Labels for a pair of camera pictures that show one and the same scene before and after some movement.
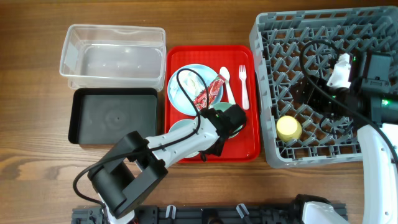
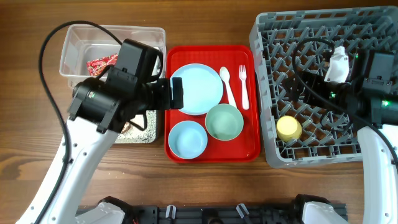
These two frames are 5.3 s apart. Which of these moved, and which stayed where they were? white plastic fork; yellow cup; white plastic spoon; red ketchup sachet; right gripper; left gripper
Moved: red ketchup sachet; left gripper
Stayed: right gripper; yellow cup; white plastic fork; white plastic spoon
